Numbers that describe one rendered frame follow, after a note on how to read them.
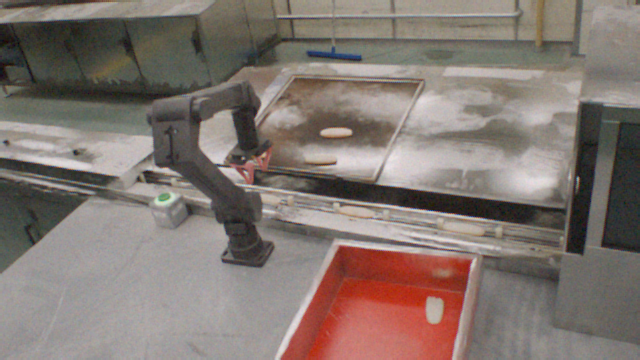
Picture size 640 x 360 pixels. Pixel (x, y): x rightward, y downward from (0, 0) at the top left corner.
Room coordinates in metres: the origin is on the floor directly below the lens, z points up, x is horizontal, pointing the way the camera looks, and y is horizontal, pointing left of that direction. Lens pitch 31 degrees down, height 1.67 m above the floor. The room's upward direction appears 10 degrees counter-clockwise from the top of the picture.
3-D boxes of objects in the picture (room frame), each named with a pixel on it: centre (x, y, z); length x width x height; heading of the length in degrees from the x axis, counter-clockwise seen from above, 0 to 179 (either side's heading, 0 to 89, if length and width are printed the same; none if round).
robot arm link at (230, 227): (1.12, 0.22, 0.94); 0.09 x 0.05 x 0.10; 169
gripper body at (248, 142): (1.31, 0.18, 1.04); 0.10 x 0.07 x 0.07; 149
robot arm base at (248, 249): (1.10, 0.22, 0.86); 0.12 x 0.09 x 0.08; 65
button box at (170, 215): (1.32, 0.45, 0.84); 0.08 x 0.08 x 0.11; 59
